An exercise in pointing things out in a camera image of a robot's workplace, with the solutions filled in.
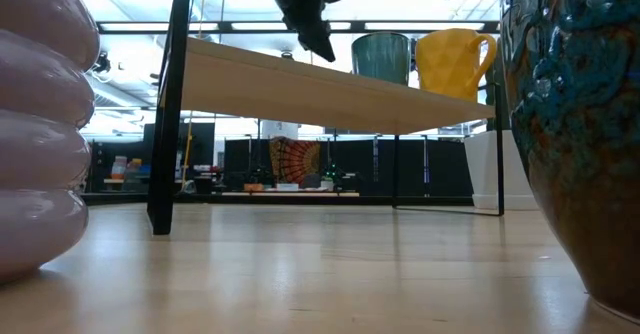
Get teal mug white interior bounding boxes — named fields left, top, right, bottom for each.
left=351, top=31, right=413, bottom=87

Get yellow faceted mug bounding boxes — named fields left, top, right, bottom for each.
left=414, top=27, right=499, bottom=103

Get dark teal brown glazed mug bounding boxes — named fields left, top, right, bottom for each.
left=498, top=0, right=640, bottom=324

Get purple ribbed mug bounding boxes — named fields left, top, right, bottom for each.
left=0, top=0, right=101, bottom=286

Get wooden shelf riser black legs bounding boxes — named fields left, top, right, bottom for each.
left=146, top=0, right=505, bottom=236

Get black overhead crossbar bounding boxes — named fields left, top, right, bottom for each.
left=97, top=19, right=501, bottom=36

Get orange mandala tapestry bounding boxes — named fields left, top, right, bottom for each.
left=268, top=136, right=322, bottom=186

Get black partition panels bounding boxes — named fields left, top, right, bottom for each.
left=223, top=137, right=474, bottom=198

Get wooden background workbench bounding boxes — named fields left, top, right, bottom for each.
left=221, top=189, right=361, bottom=198

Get black background cabinet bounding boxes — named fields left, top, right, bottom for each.
left=142, top=122, right=217, bottom=195

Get black ceiling spotlight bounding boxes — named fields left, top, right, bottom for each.
left=92, top=51, right=113, bottom=74

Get white orange plastic jar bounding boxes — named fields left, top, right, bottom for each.
left=110, top=155, right=129, bottom=181

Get black metal table frame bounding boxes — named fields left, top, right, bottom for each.
left=82, top=192, right=474, bottom=207

